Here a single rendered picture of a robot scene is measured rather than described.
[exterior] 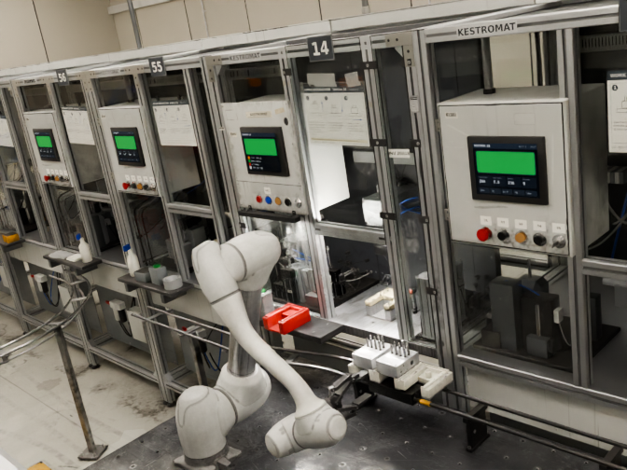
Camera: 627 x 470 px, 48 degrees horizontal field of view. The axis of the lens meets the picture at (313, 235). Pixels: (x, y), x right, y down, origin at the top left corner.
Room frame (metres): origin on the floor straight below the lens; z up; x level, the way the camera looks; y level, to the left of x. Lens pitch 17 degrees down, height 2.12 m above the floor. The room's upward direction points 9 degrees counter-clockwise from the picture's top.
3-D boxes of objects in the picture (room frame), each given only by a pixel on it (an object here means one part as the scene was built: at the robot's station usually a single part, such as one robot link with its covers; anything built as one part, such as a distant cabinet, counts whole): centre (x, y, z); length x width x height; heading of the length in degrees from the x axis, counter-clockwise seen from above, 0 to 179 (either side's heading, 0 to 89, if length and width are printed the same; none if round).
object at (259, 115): (2.93, 0.07, 1.60); 0.42 x 0.29 x 0.46; 43
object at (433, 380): (2.25, -0.22, 0.84); 0.36 x 0.14 x 0.10; 43
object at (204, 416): (2.19, 0.49, 0.85); 0.18 x 0.16 x 0.22; 137
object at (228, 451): (2.17, 0.49, 0.71); 0.22 x 0.18 x 0.06; 43
